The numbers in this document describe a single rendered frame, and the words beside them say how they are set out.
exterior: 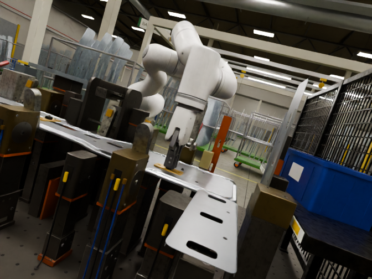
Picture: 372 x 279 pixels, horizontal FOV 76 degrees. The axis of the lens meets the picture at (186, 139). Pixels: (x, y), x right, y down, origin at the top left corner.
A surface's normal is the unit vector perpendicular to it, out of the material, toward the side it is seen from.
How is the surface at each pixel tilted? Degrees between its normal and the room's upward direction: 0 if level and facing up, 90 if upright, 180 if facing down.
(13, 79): 90
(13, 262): 0
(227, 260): 0
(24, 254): 0
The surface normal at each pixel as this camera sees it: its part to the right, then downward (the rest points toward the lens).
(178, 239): 0.30, -0.95
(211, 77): 0.41, 0.22
